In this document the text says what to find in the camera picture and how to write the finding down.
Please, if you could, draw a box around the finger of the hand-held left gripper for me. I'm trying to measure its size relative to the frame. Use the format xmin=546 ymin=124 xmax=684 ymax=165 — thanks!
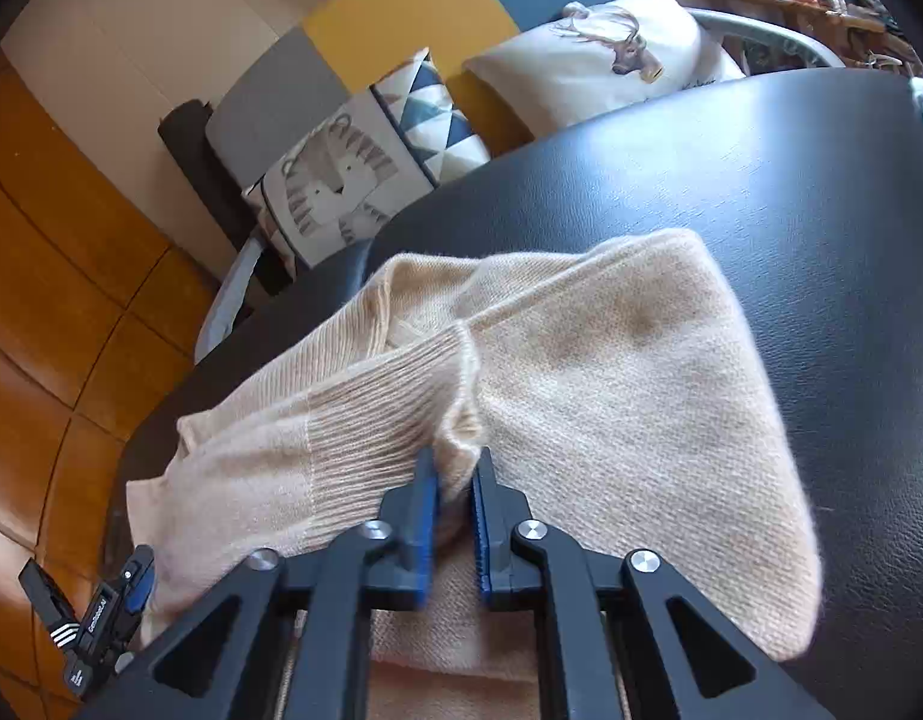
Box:
xmin=118 ymin=544 xmax=158 ymax=616

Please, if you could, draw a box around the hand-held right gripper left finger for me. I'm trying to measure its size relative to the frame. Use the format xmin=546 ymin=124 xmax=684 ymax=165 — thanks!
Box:
xmin=75 ymin=446 xmax=441 ymax=720

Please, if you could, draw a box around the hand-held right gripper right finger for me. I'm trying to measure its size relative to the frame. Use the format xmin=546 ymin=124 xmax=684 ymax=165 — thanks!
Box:
xmin=470 ymin=446 xmax=829 ymax=720

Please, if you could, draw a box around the beige knit sweater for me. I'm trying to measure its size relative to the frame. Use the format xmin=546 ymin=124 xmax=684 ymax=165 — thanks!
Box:
xmin=125 ymin=229 xmax=822 ymax=720

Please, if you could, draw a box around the wooden panelled wardrobe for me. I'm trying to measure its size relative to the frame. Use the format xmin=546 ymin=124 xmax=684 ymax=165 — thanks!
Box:
xmin=0 ymin=52 xmax=223 ymax=720

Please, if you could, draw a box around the tiger print cushion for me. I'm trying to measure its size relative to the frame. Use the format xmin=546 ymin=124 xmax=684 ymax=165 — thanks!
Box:
xmin=242 ymin=47 xmax=492 ymax=269

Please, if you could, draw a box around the deer print cushion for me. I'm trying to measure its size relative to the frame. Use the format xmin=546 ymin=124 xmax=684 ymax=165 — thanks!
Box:
xmin=461 ymin=0 xmax=747 ymax=143

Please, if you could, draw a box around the grey yellow blue sofa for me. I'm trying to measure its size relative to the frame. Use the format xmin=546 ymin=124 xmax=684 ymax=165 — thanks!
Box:
xmin=195 ymin=0 xmax=852 ymax=361

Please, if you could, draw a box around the cluttered wooden shelf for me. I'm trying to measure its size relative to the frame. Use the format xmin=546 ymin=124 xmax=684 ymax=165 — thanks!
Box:
xmin=693 ymin=0 xmax=923 ymax=76

